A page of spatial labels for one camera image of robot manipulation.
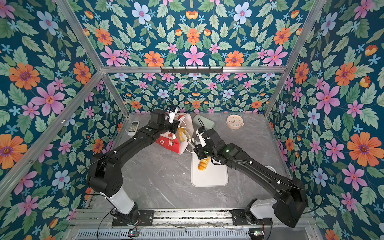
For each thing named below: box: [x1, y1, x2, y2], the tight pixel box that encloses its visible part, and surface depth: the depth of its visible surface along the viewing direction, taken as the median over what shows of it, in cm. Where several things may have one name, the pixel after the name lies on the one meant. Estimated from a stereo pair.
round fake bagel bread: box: [178, 127, 188, 142], surface depth 86 cm
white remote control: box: [127, 121, 140, 136], surface depth 110 cm
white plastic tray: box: [191, 146, 229, 187], surface depth 90 cm
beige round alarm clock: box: [226, 114, 245, 130], surface depth 113 cm
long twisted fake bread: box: [197, 157, 211, 171], surface depth 92 cm
